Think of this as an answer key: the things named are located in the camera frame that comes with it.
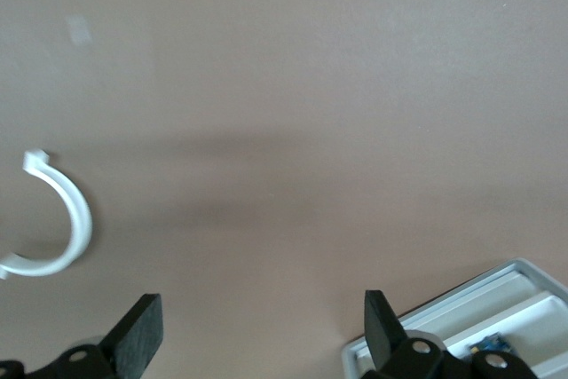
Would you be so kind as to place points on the white drawer cabinet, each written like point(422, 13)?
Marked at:
point(523, 266)

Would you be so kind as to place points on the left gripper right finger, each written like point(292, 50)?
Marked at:
point(386, 343)

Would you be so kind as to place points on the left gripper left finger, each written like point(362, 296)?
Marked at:
point(133, 343)

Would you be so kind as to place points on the white plastic drawer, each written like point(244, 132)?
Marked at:
point(532, 312)

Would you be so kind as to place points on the small electronic module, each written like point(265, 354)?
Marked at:
point(490, 342)

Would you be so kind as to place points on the white semicircular clamp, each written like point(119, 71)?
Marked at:
point(82, 219)

